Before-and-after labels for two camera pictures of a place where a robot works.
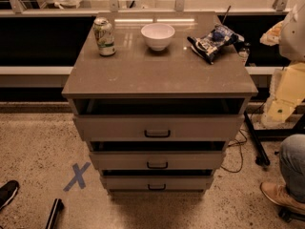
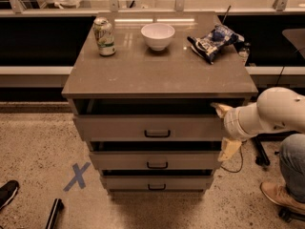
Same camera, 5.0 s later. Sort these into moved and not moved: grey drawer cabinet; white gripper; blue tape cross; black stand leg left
Moved: white gripper
Not moved: grey drawer cabinet; black stand leg left; blue tape cross
